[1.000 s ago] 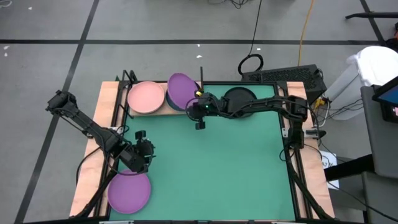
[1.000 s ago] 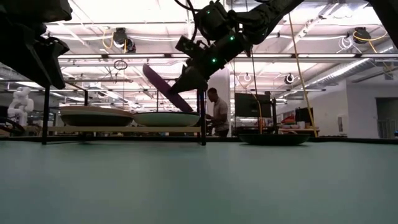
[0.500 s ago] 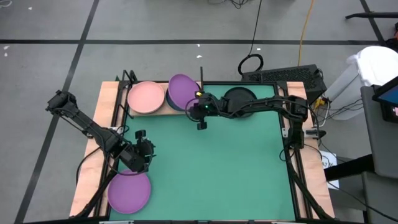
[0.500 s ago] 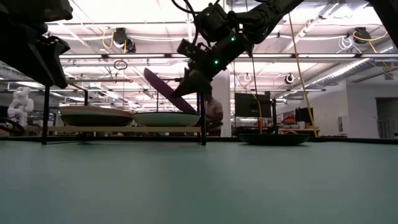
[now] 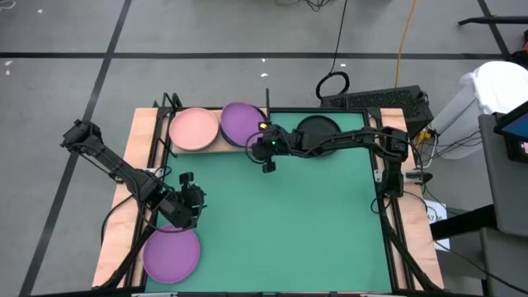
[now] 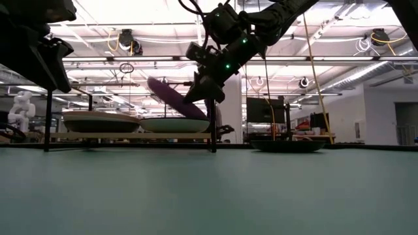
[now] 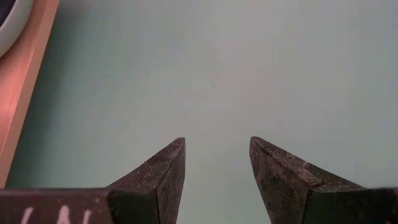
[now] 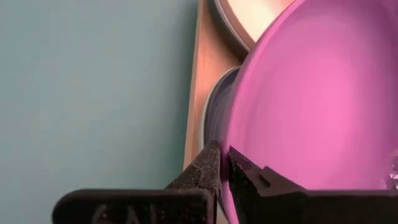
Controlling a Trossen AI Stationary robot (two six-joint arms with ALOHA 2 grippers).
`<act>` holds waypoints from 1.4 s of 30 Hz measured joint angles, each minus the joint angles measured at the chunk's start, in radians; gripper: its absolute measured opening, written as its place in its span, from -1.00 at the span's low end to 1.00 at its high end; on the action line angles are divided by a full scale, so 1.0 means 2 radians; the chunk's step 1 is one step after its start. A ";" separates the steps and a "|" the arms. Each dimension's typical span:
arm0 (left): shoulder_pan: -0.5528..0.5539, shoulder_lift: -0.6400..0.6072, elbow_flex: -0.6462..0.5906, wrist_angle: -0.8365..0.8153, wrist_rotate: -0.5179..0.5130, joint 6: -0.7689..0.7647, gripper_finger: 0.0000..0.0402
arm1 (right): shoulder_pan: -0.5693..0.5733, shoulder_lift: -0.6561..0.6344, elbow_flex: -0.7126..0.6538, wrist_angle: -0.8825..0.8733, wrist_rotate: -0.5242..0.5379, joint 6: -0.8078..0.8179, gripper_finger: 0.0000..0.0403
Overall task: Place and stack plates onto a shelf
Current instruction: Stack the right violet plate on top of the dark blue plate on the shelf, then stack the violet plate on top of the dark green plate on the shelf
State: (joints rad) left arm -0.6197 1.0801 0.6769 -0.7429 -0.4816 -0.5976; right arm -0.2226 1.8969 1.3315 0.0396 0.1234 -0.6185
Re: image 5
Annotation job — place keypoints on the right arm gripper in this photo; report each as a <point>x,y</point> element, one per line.
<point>278,144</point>

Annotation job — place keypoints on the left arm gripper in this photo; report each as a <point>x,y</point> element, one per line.
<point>185,200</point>

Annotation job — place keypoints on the black round plate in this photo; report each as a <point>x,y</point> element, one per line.
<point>317,123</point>

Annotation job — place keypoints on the beige bowl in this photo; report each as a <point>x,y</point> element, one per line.
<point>193,128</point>

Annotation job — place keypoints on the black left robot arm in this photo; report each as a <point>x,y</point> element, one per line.
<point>115,165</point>

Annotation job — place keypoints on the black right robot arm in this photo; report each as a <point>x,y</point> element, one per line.
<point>350,139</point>

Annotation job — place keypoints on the yellow tape tag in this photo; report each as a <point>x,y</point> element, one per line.
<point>262,125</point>

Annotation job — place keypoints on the green table mat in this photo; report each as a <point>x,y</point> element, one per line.
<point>288,227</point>

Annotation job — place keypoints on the black perforated computer case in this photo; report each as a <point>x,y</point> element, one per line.
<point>379,99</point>

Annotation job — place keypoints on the black power adapter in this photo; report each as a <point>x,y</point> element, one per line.
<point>418,177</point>

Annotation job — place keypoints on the yellow plug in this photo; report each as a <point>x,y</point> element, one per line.
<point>422,136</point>

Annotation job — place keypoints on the white paper sheet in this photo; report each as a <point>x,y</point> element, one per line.
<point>436,210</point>

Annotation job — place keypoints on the white trash bin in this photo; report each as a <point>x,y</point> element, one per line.
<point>458,115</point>

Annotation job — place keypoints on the black beam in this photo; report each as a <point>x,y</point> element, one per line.
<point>462,222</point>

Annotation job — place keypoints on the grey cabinet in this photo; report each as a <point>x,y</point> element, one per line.
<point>507,198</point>

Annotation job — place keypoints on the black screen device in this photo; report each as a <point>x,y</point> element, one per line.
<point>517,128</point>

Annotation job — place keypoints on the black stand leg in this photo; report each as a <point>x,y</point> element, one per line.
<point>495,20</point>

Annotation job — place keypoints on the black frame wooden shelf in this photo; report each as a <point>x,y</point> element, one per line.
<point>206,149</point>

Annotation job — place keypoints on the black aluminium table frame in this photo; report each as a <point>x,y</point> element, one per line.
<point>354,110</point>

